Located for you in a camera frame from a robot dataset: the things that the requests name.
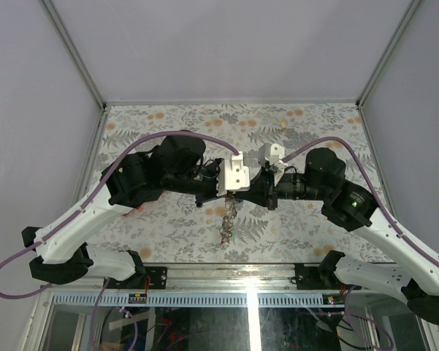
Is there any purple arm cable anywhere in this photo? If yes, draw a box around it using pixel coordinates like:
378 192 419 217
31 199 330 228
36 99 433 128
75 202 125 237
0 130 239 351
280 136 439 351

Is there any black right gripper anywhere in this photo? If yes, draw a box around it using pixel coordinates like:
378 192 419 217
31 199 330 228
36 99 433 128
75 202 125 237
235 164 329 211

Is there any crumpled pink cloth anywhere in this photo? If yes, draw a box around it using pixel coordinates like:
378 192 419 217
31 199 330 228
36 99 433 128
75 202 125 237
123 205 144 216

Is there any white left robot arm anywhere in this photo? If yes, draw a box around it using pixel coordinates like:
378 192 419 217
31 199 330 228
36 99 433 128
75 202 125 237
22 130 217 289

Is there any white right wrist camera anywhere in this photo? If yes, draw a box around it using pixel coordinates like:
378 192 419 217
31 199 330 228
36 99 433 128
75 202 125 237
258 143 288 185

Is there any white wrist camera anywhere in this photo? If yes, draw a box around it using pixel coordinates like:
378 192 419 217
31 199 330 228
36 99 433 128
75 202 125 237
258 143 288 185
217 151 251 197

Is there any aluminium front rail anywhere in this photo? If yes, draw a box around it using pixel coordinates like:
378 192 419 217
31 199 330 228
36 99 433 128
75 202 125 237
39 262 434 307

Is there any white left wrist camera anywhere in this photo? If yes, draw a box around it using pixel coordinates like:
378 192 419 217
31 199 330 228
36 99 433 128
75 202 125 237
217 151 251 197

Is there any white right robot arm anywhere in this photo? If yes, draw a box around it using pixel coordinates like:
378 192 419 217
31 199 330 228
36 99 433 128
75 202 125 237
241 144 439 325

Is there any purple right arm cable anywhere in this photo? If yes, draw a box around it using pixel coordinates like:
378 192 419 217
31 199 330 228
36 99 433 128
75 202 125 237
280 136 439 351

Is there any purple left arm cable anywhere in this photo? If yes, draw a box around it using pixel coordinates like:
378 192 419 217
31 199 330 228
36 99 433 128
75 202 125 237
0 130 239 351

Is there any large metal keyring with keys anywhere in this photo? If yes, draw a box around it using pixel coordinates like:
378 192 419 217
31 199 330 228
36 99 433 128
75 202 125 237
220 196 242 246

